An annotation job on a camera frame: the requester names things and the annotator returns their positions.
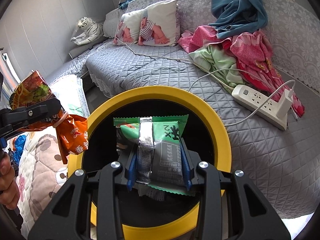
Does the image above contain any pink floral cloth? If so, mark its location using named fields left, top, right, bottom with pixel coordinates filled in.
left=178, top=26, right=305, bottom=118

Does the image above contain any blue plastic bag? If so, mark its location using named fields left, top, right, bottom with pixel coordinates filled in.
left=11, top=134, right=28, bottom=165

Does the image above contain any light green cloth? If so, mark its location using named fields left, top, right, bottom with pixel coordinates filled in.
left=189, top=44, right=248, bottom=92

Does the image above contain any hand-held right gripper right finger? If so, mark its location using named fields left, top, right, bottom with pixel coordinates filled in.
left=179, top=142, right=292, bottom=240

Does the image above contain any white tiger plush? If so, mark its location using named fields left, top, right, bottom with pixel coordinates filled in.
left=71, top=17, right=104, bottom=46

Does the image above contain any white charger plug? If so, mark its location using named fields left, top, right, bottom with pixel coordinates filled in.
left=276, top=89, right=297, bottom=119

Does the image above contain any white charger cable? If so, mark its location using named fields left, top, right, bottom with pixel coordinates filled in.
left=223, top=79, right=296, bottom=127

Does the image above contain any yellow rimmed black bin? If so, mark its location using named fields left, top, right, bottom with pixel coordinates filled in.
left=66, top=86, right=232, bottom=235

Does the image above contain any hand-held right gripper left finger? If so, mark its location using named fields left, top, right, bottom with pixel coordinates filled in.
left=27, top=152, right=139, bottom=240

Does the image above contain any white power strip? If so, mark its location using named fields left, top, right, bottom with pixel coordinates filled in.
left=231, top=84, right=289, bottom=131

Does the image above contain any baby print pillow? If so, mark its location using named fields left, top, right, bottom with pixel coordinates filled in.
left=113, top=10, right=145, bottom=46
left=138, top=0, right=179, bottom=47

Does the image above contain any green snack packet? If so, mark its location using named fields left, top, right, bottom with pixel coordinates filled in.
left=114, top=114, right=198, bottom=202

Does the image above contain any grey covered sofa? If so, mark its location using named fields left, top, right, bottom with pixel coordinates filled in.
left=47, top=0, right=320, bottom=220

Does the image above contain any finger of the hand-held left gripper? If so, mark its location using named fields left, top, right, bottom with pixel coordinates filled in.
left=0, top=97, right=62, bottom=131
left=0, top=123, right=33, bottom=151

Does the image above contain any long blue curtain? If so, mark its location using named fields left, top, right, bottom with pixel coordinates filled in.
left=209, top=0, right=283, bottom=39

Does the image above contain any orange snack packet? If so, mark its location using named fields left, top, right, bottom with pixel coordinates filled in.
left=9, top=70, right=88, bottom=164

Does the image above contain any white power strip cable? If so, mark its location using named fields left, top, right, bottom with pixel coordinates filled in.
left=119, top=34, right=237, bottom=90

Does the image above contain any grey pillow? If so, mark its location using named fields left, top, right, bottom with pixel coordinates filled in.
left=69, top=36, right=108, bottom=59

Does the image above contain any person's left hand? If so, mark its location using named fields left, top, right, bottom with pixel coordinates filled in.
left=0, top=152, right=20, bottom=209

